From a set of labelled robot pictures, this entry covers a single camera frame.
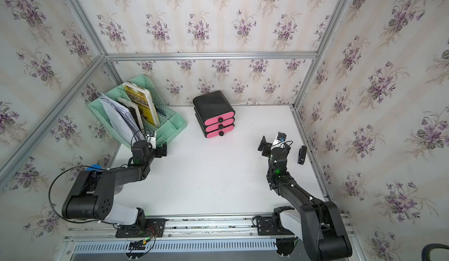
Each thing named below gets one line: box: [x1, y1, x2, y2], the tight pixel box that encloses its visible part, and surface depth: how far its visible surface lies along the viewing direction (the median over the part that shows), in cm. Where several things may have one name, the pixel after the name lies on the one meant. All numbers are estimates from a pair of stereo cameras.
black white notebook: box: [116, 97, 145, 132], surface depth 95 cm
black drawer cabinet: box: [192, 90, 236, 139], surface depth 100 cm
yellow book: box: [122, 81, 161, 129], surface depth 97 cm
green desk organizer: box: [87, 74, 188, 147], surface depth 95 cm
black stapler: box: [297, 145, 307, 166], surface depth 95 cm
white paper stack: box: [98, 93, 145, 144], surface depth 85 cm
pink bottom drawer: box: [206, 125, 235, 139], surface depth 103 cm
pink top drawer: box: [204, 111, 236, 126], surface depth 95 cm
